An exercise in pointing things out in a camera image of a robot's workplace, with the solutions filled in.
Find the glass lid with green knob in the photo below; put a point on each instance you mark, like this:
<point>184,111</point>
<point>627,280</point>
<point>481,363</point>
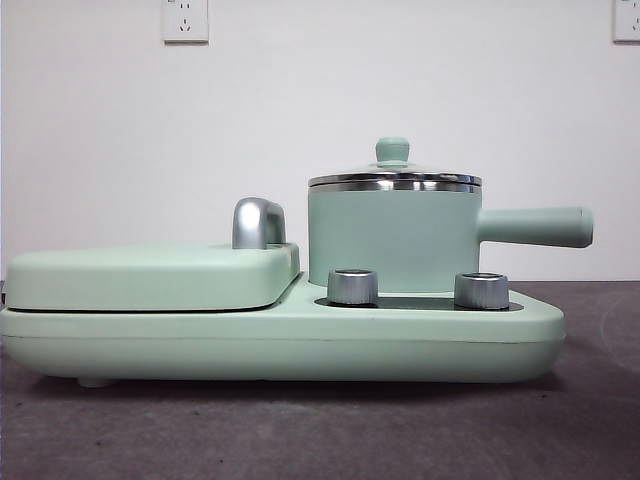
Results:
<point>391,150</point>

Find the mint green griddle cover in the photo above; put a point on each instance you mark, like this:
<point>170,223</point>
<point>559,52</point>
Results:
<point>150,280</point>

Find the white wall socket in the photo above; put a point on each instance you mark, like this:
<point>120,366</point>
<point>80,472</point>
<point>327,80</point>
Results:
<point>185,22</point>
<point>627,22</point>

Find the silver control knob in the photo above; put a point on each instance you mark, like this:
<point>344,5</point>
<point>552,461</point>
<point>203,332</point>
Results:
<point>351,287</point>
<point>481,291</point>

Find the mint green breakfast maker base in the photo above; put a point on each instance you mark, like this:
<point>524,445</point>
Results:
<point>200,345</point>

